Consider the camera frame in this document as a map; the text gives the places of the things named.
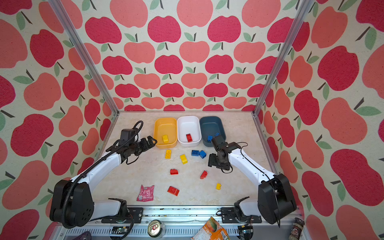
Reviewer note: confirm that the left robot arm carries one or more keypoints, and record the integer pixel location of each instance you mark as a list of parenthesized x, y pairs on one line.
[(73, 204)]

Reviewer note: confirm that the red lego brick front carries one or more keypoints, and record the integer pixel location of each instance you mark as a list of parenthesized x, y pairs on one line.
[(174, 191)]

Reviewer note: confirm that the dark teal plastic container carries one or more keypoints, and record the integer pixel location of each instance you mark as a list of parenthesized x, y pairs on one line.
[(210, 126)]

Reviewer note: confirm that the aluminium frame post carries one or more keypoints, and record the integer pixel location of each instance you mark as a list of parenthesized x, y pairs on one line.
[(70, 29), (285, 49)]

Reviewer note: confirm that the front aluminium rail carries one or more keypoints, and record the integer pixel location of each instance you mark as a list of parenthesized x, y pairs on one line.
[(183, 214)]

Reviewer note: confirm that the blue cube lego brick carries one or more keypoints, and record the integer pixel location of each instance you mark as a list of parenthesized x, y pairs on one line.
[(202, 154)]

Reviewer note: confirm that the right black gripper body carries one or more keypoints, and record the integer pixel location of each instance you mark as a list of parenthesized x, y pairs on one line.
[(213, 161)]

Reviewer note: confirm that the red curved lego brick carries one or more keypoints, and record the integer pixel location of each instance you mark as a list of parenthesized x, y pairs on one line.
[(174, 172)]

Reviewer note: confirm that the orange snack bag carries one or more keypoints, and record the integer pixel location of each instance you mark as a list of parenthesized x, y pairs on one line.
[(212, 230)]

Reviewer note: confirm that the right aluminium frame post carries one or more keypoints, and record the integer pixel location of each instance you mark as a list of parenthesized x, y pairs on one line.
[(285, 49)]

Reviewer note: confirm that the dark glass jar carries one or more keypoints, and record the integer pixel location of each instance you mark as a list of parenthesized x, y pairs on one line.
[(297, 229)]

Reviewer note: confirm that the soda can top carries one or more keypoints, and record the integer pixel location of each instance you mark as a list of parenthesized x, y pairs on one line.
[(156, 229)]

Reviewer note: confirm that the red lego brick angled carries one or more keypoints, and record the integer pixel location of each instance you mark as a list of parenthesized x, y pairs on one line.
[(203, 175)]

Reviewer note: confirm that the pink snack packet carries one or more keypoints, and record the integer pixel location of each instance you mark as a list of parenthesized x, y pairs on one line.
[(146, 194)]

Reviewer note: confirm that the white plastic container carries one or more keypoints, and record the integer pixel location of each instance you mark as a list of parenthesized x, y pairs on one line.
[(189, 125)]

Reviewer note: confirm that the yellow plastic container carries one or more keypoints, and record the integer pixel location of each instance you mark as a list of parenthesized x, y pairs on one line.
[(166, 126)]

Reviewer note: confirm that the yellow lego brick upright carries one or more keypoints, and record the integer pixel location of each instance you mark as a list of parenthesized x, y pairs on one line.
[(168, 154)]

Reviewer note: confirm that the left aluminium frame post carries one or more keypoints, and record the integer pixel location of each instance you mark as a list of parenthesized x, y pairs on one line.
[(70, 29)]

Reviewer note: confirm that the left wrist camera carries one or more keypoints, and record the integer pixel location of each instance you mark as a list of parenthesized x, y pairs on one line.
[(128, 135)]

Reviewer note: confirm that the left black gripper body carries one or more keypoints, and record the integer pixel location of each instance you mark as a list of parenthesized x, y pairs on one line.
[(138, 147)]

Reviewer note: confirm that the yellow curved lego brick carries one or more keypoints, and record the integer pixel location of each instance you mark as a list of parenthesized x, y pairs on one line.
[(184, 159)]

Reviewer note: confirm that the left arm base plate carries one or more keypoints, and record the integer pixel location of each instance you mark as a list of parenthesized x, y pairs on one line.
[(135, 215)]

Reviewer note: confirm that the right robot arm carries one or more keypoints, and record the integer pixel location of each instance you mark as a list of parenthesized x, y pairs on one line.
[(275, 196)]

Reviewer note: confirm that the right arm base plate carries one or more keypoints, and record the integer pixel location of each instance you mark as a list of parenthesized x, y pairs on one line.
[(228, 216)]

